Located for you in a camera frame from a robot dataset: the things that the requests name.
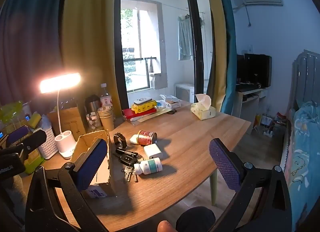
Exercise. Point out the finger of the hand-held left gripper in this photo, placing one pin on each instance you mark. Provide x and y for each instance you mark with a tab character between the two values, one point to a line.
18	133
35	139

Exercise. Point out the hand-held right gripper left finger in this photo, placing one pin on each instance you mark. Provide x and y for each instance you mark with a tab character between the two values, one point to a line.
91	164

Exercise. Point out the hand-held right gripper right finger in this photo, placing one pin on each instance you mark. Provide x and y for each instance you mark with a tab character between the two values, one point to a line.
225	164

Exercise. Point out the cardboard box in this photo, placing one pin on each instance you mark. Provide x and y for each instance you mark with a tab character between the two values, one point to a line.
86	144

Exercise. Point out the black oblong key fob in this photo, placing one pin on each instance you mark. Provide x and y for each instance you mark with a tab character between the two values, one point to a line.
126	152

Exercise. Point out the white pill bottle green label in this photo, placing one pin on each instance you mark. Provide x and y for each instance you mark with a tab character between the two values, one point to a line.
150	165

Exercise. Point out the red can with gold lid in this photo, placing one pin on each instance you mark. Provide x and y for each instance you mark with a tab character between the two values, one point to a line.
146	138

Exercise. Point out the white plug charger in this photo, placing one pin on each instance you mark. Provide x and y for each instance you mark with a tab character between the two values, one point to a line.
152	150

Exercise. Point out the person's right hand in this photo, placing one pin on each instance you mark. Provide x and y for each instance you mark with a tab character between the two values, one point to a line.
165	227

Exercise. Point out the white woven plastic basket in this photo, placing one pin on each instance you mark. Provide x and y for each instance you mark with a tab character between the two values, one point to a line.
48	144

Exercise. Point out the clear bluish plastic bag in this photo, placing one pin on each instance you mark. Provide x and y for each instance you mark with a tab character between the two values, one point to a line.
45	123

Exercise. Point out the yellow green sponge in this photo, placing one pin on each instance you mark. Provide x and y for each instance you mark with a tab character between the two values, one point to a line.
35	120

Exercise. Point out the green packaging box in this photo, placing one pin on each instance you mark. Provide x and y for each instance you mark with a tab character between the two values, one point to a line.
33	163

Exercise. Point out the small white blue-printed box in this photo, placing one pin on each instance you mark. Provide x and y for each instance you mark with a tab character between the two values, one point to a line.
96	192

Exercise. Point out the white desk lamp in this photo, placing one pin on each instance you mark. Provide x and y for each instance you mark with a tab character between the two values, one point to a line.
65	144

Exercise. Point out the brown lamp packaging box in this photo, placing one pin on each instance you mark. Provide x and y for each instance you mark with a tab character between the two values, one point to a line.
72	122

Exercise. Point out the glass cup with stickers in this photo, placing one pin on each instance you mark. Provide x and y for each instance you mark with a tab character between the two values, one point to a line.
93	122

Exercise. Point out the stack of brown paper cups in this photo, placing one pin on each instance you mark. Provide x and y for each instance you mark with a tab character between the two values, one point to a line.
107	122

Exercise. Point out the white power strip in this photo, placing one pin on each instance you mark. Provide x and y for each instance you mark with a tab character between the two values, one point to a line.
268	133

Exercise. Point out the yellow tissue pack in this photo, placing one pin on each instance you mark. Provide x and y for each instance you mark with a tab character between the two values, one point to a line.
202	112

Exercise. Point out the steel thermos flask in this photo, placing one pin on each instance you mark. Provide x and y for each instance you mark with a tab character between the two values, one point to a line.
92	104

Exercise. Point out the person's dark trouser leg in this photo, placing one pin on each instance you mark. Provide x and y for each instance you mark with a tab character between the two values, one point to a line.
195	219

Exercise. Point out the red book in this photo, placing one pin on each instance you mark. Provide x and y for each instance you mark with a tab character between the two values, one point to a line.
128	114

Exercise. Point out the white computer desk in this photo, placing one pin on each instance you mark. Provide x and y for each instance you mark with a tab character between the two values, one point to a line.
247	104

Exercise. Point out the clear plastic water bottle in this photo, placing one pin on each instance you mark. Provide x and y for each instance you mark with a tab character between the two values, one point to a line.
106	97

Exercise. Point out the clear folder with papers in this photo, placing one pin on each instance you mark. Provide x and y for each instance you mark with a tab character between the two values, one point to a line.
150	118

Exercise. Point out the black scissors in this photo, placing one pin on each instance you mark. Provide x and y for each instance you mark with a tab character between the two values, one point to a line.
171	112

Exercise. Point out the yellow printed packet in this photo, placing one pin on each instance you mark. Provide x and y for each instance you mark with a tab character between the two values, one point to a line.
143	107

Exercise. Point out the blue cartoon printed blanket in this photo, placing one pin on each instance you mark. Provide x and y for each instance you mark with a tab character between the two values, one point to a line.
305	152

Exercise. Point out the flat grey device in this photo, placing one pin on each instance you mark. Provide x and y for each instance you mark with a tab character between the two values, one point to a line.
142	101

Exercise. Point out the white balcony appliance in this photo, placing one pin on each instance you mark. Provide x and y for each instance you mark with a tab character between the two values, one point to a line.
183	93

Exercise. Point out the white plastic packet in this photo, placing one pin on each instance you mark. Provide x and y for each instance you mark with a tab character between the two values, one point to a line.
161	103

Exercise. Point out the dark blue curtain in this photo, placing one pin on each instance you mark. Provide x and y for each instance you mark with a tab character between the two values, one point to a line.
30	34
231	59

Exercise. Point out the black computer monitor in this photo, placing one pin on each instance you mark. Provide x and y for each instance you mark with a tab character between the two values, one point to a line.
257	69

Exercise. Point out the yellow curtain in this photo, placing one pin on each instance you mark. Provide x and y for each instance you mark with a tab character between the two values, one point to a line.
215	21
87	34

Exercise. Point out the grey padded headboard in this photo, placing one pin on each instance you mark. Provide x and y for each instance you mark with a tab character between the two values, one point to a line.
305	76

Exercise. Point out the hanging pale green clothing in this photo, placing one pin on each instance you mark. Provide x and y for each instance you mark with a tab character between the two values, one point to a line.
185	36

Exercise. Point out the white wall air conditioner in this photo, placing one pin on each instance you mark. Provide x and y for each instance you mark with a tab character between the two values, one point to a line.
262	1

